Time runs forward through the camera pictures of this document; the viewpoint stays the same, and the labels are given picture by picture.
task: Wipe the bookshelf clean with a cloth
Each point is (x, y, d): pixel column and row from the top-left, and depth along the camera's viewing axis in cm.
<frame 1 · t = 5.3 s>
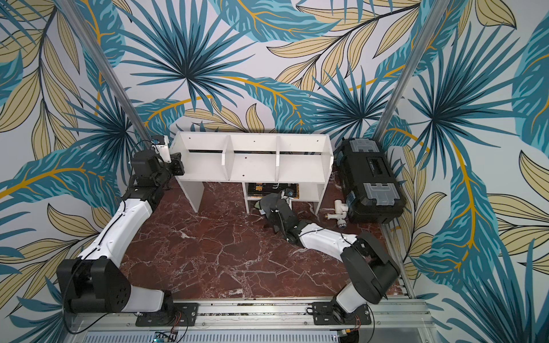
left hand: (178, 155, 80), fingers closed
right hand: (277, 209, 90), fingers closed
white wooden bookshelf: (243, 157, 89), point 25 cm above the table
black plastic toolbox: (372, 188, 89), point 18 cm above the table
white pvc pipe fitting: (340, 213, 100), point 2 cm above the table
black yellow book: (257, 190, 92), point 15 cm above the table

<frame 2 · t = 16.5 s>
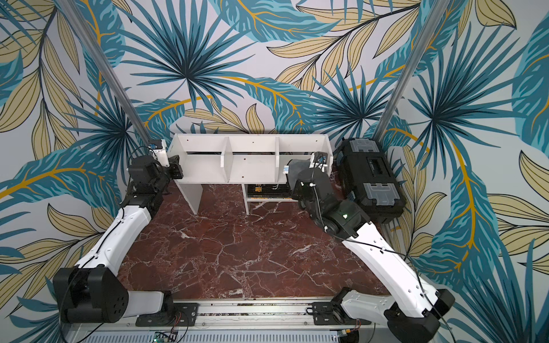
left hand: (176, 158, 79), fingers closed
right hand: (303, 175, 67), fingers closed
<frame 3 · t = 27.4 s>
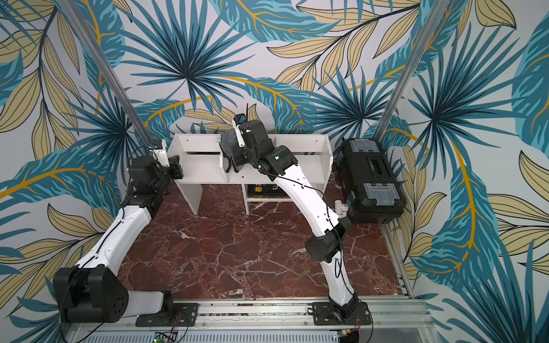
left hand: (176, 158, 79), fingers closed
right hand: (236, 146, 73), fingers closed
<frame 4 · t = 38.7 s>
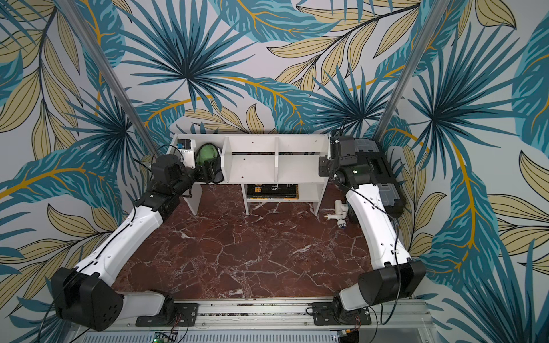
left hand: (207, 160, 76), fingers open
right hand: (330, 160, 76), fingers closed
dark grey green cloth: (207, 151, 77), point 35 cm above the table
